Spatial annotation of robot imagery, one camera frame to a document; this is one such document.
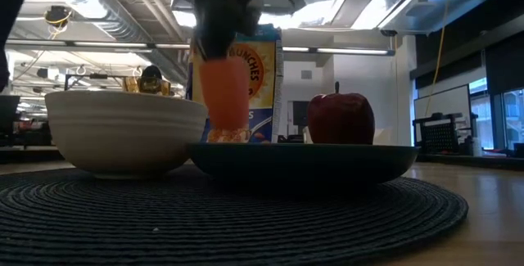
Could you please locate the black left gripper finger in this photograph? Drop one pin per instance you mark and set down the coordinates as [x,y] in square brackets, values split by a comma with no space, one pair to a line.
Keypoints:
[213,37]

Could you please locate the orange plastic cup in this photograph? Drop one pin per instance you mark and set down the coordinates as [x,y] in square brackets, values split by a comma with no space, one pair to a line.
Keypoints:
[225,94]

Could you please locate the Honey Bunches cereal box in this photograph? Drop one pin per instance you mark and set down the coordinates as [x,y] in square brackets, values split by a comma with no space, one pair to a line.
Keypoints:
[266,86]

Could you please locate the red apple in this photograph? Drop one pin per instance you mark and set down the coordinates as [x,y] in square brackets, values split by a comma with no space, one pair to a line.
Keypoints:
[340,118]

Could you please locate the long ceiling light bar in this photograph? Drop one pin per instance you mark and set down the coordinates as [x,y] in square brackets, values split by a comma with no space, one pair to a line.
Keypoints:
[102,44]
[348,50]

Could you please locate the white ribbed bowl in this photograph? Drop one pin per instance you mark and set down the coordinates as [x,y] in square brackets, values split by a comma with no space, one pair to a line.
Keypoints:
[123,135]

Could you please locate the teal plate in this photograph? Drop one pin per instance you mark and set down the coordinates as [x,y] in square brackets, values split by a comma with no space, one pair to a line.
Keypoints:
[303,161]

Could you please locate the dark round woven placemat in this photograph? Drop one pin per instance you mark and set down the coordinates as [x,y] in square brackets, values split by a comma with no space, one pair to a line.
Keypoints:
[204,225]

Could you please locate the ceiling air unit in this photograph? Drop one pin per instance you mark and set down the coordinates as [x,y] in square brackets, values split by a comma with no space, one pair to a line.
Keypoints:
[450,0]

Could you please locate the whiteboard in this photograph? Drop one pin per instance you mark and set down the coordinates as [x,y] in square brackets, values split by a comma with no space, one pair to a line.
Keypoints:
[444,102]

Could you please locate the silver ventilation duct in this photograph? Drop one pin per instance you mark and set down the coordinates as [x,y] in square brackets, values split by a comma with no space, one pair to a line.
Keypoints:
[123,16]

